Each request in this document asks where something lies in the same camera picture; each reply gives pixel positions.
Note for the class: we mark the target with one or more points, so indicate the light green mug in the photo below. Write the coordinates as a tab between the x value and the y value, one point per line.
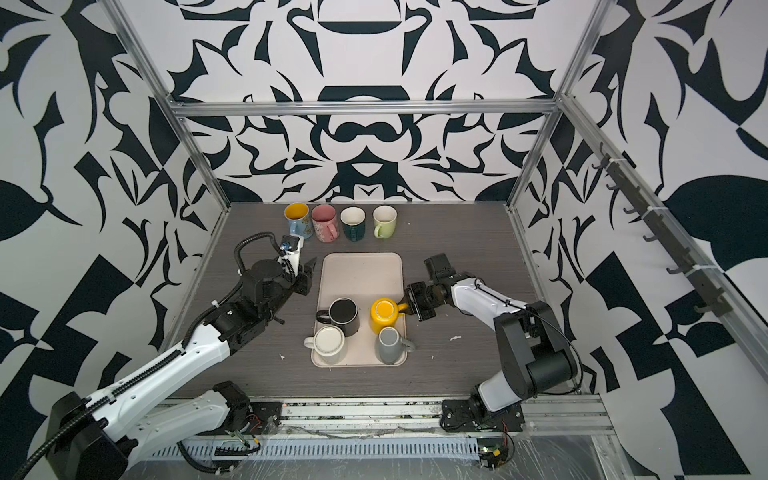
385	221

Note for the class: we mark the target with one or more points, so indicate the beige plastic tray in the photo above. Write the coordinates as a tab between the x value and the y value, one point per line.
364	278

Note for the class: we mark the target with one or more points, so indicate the grey mug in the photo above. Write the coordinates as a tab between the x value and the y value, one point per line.
391	347

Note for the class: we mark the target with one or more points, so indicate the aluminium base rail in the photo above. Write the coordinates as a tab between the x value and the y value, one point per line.
380	428

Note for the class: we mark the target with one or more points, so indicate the blue butterfly mug yellow inside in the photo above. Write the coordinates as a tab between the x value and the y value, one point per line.
299	220

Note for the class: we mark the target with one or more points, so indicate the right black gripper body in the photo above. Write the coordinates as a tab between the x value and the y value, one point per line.
423	300

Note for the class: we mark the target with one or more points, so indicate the aluminium frame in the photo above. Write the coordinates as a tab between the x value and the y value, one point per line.
744	324

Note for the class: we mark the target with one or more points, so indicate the black mug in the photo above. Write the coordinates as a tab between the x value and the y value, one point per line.
342	313

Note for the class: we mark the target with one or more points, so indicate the dark green mug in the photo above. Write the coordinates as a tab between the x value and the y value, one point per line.
353	223

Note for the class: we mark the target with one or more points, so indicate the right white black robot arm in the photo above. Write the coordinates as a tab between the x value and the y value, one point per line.
535	355

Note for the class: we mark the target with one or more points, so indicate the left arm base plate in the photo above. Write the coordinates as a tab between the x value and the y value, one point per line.
259	418

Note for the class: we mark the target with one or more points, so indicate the pink ghost print mug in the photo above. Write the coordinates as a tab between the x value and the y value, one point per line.
325	223

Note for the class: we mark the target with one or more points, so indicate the white cream mug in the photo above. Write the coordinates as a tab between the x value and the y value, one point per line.
328	344

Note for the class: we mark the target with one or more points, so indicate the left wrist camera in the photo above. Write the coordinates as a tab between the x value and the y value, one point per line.
289	256

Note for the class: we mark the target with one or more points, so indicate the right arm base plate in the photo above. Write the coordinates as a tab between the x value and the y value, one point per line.
470	415

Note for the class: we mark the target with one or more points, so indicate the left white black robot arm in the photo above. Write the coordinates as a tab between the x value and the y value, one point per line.
104	434

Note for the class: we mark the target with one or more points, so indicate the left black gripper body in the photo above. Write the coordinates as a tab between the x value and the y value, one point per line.
286	285

